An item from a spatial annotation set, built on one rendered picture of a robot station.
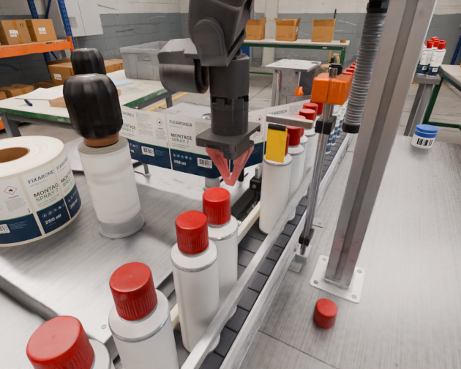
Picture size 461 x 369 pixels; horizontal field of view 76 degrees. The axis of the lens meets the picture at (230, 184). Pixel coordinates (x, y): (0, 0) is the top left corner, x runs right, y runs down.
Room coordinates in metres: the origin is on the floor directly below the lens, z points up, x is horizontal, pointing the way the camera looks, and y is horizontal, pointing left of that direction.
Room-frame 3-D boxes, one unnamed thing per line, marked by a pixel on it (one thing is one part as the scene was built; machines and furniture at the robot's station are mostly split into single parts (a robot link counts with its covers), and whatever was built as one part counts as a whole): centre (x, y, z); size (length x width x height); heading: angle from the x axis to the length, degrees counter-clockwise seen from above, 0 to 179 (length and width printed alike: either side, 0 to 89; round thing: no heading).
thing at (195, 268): (0.24, 0.04, 0.98); 0.05 x 0.05 x 0.20
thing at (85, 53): (0.86, 0.39, 1.04); 0.09 x 0.09 x 0.29
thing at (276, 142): (0.41, -0.07, 1.09); 0.03 x 0.01 x 0.06; 62
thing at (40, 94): (1.84, 1.16, 0.81); 0.38 x 0.36 x 0.02; 159
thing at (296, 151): (0.52, -0.11, 0.98); 0.05 x 0.05 x 0.20
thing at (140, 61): (2.64, 0.56, 0.91); 0.60 x 0.40 x 0.22; 162
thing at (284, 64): (0.84, -0.17, 1.14); 0.14 x 0.11 x 0.01; 152
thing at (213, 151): (0.44, 0.00, 1.05); 0.07 x 0.07 x 0.09; 62
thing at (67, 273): (0.74, 0.28, 0.86); 0.80 x 0.67 x 0.05; 152
